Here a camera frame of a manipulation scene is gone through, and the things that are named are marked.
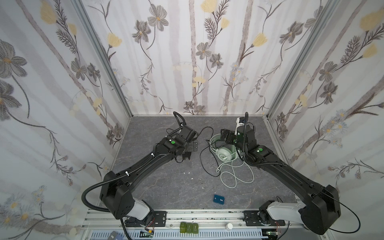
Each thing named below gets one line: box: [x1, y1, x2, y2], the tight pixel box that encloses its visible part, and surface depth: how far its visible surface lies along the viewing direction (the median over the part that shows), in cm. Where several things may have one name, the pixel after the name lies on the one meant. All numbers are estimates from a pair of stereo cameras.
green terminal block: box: [179, 221, 199, 234], surface depth 71 cm
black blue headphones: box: [197, 126, 221, 177], surface depth 97 cm
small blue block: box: [213, 194, 225, 205], surface depth 80 cm
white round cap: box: [226, 223, 233, 231], surface depth 70 cm
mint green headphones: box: [209, 133, 239, 162], surface depth 94 cm
